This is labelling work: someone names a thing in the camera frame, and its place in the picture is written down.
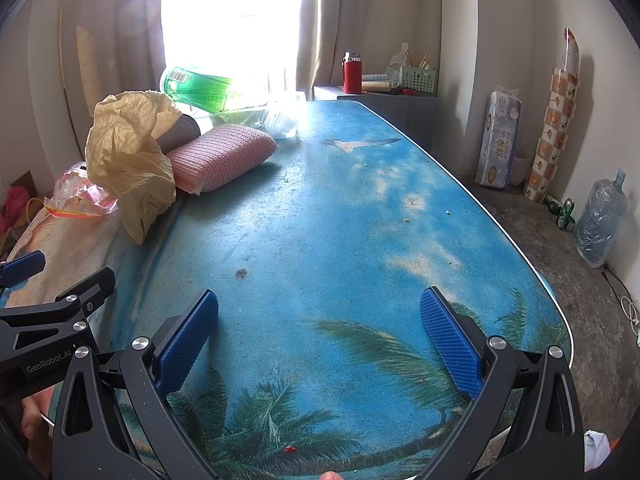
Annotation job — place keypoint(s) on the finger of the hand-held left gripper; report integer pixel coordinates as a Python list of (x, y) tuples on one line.
[(85, 295), (22, 265)]

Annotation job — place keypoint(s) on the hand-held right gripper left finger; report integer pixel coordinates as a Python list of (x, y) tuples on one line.
[(187, 345)]

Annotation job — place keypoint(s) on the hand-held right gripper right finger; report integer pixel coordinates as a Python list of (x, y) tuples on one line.
[(450, 345)]

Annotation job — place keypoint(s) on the clear zip bag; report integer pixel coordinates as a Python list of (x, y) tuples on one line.
[(80, 195)]

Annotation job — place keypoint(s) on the green plastic bottle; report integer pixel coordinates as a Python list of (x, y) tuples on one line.
[(200, 87)]

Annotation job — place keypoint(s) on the person's left hand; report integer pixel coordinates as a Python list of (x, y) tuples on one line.
[(36, 425)]

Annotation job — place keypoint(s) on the pink plastic bag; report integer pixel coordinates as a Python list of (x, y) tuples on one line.
[(14, 207)]

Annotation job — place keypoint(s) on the crumpled yellow plastic bag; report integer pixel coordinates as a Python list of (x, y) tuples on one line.
[(125, 160)]

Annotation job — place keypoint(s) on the green drink can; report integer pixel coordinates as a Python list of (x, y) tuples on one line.
[(566, 215)]

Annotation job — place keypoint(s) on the green glass bottle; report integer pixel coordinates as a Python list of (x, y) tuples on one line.
[(551, 202)]

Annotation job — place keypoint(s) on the large white plastic bag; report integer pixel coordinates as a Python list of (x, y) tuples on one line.
[(597, 450)]

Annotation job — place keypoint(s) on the grey cup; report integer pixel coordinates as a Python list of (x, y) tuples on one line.
[(180, 132)]

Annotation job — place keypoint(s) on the white waste bin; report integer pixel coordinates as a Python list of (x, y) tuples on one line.
[(522, 170)]

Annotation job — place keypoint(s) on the pink knitted sponge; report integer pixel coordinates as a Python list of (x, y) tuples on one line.
[(220, 157)]

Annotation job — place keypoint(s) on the empty blue water jug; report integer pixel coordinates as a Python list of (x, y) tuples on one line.
[(600, 225)]

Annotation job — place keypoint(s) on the toilet paper pack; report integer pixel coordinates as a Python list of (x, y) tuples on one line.
[(497, 135)]

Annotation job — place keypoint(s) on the grey cabinet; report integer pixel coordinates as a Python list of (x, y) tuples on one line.
[(390, 110)]

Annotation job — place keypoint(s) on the crushed clear plastic bottle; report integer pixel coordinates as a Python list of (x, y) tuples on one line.
[(272, 117)]

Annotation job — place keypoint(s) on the beige curtain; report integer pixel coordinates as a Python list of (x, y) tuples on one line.
[(370, 20), (110, 35)]

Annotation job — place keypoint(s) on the patterned wallpaper roll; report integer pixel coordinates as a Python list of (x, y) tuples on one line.
[(552, 120)]

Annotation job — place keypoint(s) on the green plastic basket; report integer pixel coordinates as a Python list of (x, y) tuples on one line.
[(417, 80)]

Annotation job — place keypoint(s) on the wooden box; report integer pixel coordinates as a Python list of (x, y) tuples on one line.
[(375, 86)]

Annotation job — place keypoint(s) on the red thermos bottle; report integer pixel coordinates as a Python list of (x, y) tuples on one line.
[(351, 75)]

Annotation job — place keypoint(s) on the small white plastic bag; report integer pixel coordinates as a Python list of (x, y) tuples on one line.
[(400, 55)]

